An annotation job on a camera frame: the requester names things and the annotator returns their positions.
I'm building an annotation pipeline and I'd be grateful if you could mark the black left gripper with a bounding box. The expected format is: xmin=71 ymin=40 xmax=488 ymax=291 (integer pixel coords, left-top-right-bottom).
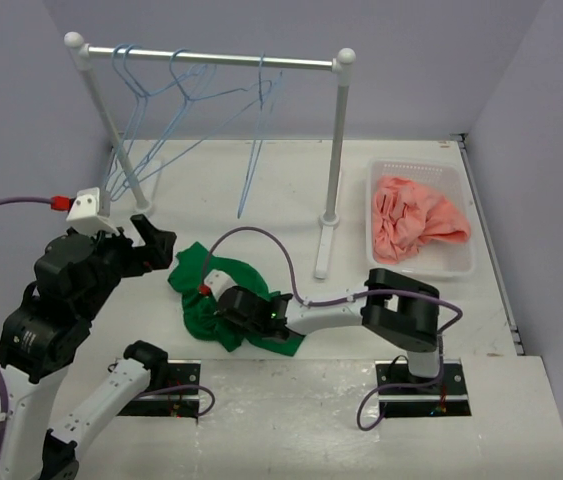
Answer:
xmin=77 ymin=212 xmax=176 ymax=319

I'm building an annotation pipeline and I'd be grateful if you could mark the green t shirt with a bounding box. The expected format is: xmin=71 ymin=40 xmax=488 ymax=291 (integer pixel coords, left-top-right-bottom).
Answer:
xmin=168 ymin=242 xmax=303 ymax=357

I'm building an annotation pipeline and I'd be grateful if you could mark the blue hanger with shirt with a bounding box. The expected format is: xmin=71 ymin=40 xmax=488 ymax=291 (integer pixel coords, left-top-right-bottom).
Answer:
xmin=123 ymin=49 xmax=217 ymax=183

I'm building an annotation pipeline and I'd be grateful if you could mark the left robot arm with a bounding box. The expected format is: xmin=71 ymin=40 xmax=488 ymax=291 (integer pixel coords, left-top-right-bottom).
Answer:
xmin=0 ymin=214 xmax=177 ymax=479

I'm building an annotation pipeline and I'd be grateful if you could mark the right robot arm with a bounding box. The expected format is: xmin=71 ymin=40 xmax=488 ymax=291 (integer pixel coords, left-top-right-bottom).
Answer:
xmin=204 ymin=268 xmax=450 ymax=393

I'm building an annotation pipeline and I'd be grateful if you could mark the blue hanger far left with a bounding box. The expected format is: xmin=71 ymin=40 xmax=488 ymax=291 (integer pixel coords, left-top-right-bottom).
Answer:
xmin=105 ymin=44 xmax=152 ymax=202

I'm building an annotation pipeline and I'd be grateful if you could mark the blue hanger middle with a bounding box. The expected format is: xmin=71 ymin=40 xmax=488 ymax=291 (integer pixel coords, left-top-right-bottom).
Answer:
xmin=236 ymin=53 xmax=283 ymax=219

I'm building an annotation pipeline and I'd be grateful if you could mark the pink t shirt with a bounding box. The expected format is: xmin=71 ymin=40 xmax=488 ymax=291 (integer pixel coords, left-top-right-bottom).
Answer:
xmin=370 ymin=175 xmax=471 ymax=265

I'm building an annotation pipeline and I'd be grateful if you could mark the white metal clothes rack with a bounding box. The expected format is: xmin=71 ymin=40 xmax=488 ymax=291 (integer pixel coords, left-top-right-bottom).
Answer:
xmin=64 ymin=32 xmax=356 ymax=280

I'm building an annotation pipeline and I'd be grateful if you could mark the white plastic laundry basket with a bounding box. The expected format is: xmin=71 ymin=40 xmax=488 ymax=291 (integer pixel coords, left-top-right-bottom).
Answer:
xmin=364 ymin=157 xmax=476 ymax=279

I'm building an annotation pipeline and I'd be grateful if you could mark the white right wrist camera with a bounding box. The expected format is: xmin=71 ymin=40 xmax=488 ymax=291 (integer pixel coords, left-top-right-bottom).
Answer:
xmin=198 ymin=269 xmax=235 ymax=300

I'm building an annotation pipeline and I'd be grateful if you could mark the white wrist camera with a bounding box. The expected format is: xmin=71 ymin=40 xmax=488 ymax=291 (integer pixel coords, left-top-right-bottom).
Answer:
xmin=198 ymin=269 xmax=235 ymax=300
xmin=66 ymin=187 xmax=117 ymax=236

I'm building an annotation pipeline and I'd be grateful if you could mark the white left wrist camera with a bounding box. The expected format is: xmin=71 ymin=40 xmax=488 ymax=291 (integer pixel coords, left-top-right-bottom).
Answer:
xmin=66 ymin=187 xmax=117 ymax=236

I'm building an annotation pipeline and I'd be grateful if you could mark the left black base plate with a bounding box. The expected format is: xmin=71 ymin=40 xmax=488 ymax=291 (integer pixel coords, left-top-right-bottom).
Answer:
xmin=119 ymin=360 xmax=201 ymax=419

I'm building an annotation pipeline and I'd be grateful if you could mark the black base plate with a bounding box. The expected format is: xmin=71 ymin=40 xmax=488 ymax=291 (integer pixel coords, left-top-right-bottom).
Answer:
xmin=119 ymin=360 xmax=201 ymax=419
xmin=375 ymin=356 xmax=472 ymax=418

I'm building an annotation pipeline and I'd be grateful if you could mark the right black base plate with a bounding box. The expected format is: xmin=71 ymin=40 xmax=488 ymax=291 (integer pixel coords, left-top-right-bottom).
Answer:
xmin=375 ymin=356 xmax=472 ymax=418

